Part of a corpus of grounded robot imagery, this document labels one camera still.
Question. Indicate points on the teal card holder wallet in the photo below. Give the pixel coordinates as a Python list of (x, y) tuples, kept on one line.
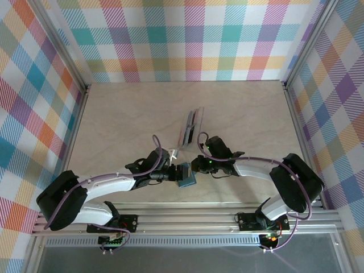
[(189, 182)]

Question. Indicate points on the clear acrylic card stand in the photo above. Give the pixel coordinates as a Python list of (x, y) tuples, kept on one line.
[(200, 122)]

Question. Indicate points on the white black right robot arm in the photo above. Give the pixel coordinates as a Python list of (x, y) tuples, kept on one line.
[(253, 170)]

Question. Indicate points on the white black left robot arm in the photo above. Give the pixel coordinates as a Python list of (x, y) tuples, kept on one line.
[(113, 182)]

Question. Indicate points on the black plastic card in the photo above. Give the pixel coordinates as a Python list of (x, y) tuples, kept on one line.
[(192, 133)]

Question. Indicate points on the red plastic card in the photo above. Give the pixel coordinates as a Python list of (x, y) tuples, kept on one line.
[(194, 116), (181, 136)]

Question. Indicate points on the blue plastic card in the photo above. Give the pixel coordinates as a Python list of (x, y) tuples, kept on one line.
[(187, 133), (189, 118)]

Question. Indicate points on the grey metal base panel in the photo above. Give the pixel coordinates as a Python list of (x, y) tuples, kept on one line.
[(185, 260)]

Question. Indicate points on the green terminal controller board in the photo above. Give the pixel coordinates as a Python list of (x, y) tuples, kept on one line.
[(113, 243)]

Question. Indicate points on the orange connector controller board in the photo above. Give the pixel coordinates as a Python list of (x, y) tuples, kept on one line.
[(270, 238)]

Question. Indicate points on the aluminium frame cross rail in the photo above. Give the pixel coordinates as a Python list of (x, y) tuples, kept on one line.
[(185, 220)]

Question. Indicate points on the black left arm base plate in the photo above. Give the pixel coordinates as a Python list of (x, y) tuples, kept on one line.
[(129, 221)]

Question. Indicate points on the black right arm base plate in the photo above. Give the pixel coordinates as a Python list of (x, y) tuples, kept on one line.
[(247, 223)]

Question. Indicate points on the aluminium table side rail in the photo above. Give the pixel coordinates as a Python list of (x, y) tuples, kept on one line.
[(295, 119), (76, 128)]

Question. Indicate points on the aluminium frame leg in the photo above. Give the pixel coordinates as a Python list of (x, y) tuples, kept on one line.
[(342, 253), (32, 256)]

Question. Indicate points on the aluminium frame post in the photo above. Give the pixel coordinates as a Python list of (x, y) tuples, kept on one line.
[(307, 42), (60, 42)]

